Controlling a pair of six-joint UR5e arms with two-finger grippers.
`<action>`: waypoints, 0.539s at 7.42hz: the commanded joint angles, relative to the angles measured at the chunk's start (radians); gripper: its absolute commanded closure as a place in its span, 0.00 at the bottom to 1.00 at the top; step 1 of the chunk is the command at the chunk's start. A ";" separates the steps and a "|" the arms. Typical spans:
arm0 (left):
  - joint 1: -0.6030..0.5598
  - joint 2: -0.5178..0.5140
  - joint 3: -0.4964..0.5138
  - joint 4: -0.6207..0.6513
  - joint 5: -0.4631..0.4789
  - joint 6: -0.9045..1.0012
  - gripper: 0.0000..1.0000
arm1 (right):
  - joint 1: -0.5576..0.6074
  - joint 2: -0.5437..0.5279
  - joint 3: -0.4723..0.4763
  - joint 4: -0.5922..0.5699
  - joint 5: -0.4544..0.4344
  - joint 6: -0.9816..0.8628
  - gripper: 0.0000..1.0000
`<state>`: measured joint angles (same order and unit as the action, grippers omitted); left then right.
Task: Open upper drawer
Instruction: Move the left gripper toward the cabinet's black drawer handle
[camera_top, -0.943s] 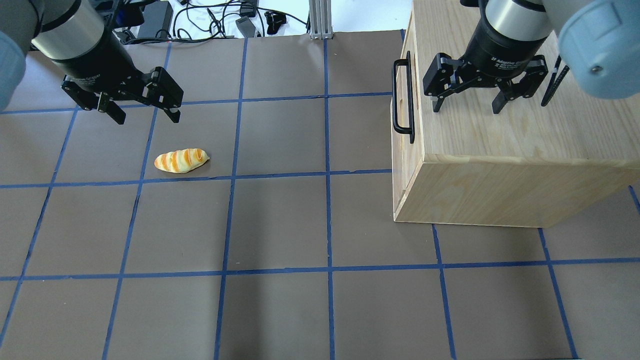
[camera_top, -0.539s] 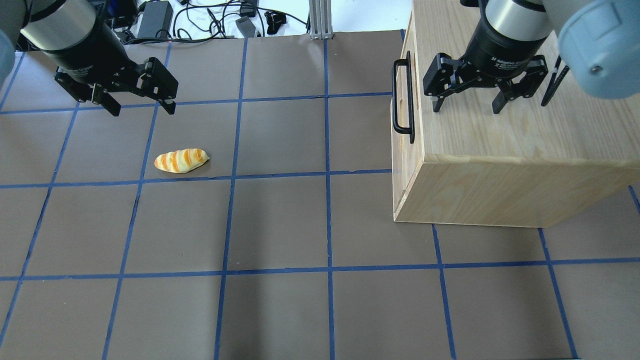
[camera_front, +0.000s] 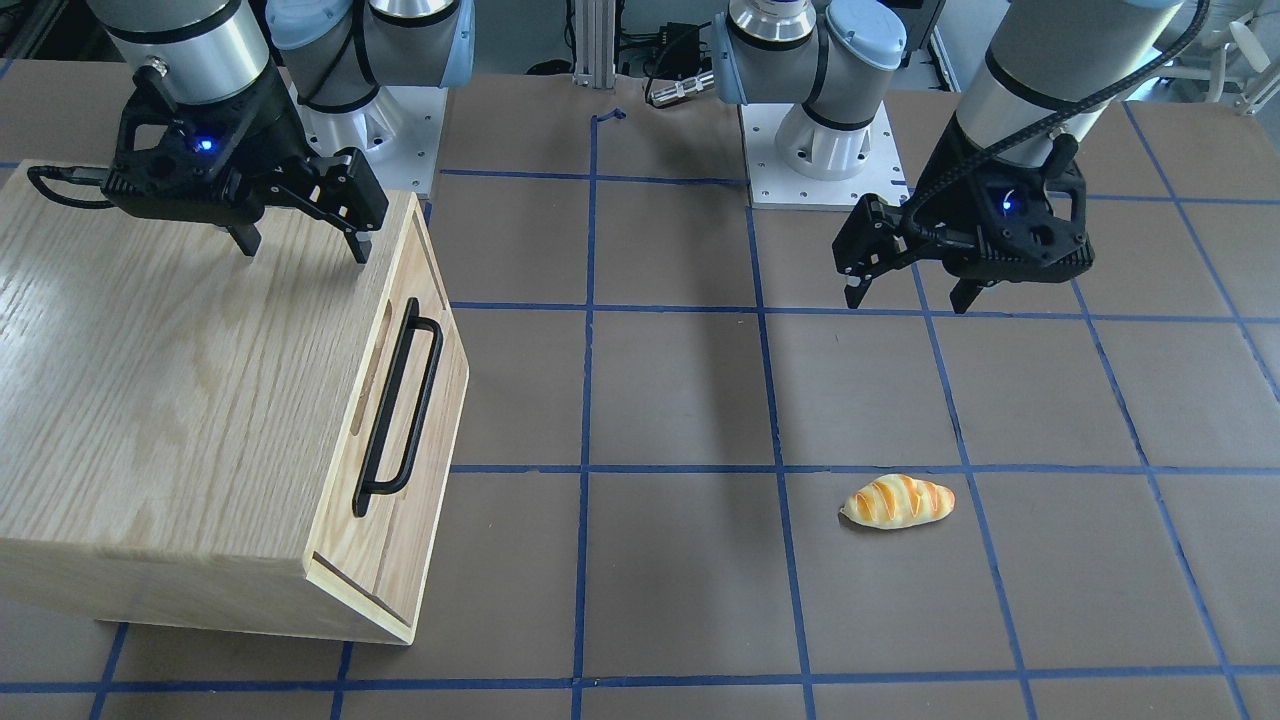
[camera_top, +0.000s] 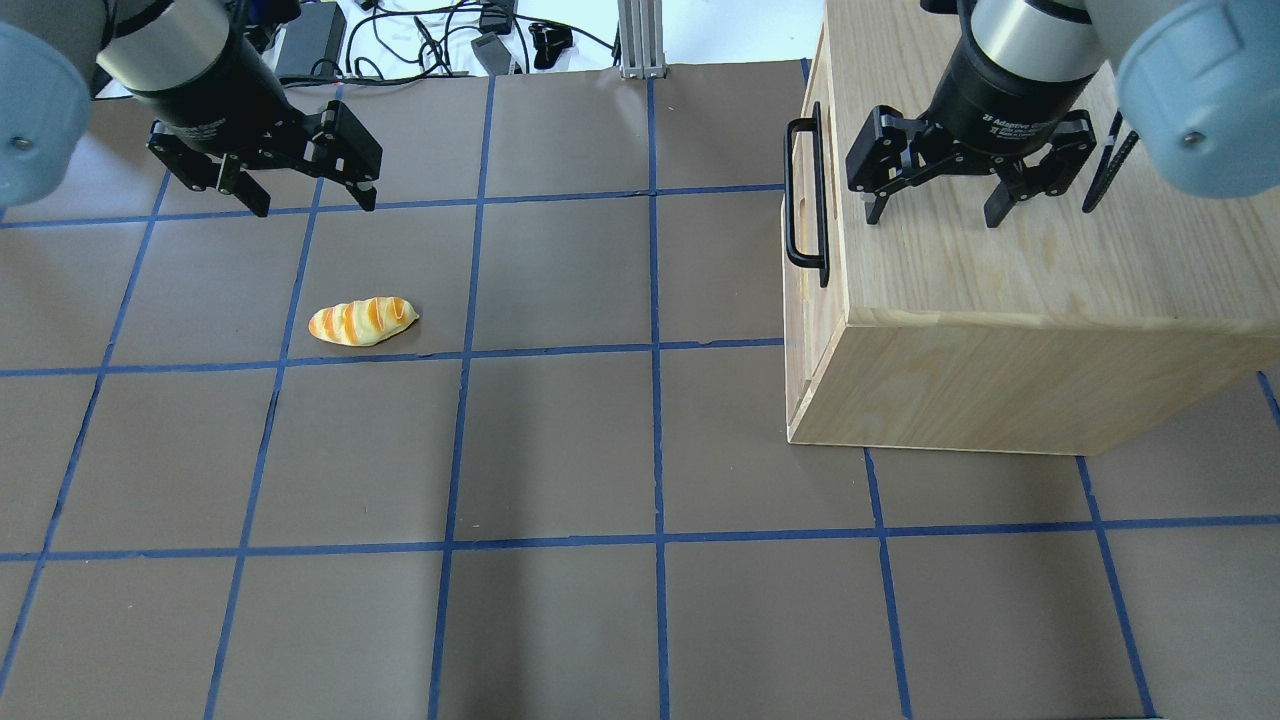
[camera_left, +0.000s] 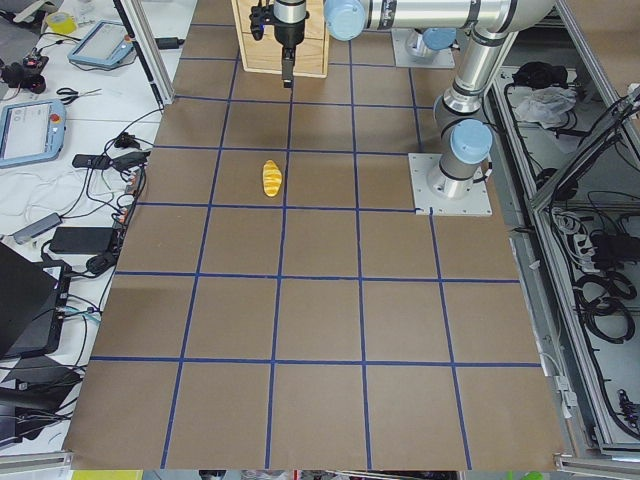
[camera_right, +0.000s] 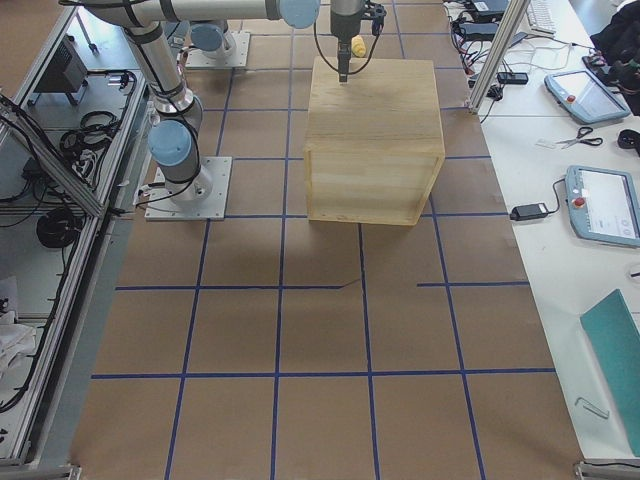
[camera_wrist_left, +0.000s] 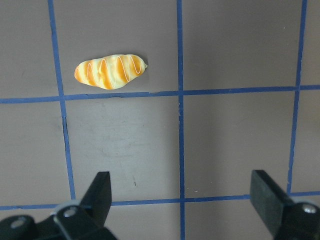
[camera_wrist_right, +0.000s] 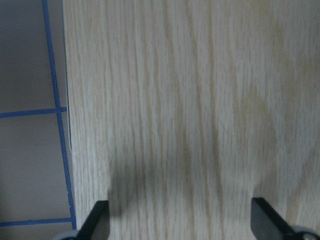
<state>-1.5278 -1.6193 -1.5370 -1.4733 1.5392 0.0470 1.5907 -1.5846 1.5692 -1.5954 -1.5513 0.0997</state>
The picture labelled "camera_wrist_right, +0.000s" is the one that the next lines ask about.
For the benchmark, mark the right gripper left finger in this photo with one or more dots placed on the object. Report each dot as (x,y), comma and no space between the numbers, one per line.
(97,224)

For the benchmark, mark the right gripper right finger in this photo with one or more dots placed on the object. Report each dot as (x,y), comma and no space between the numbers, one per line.
(267,224)

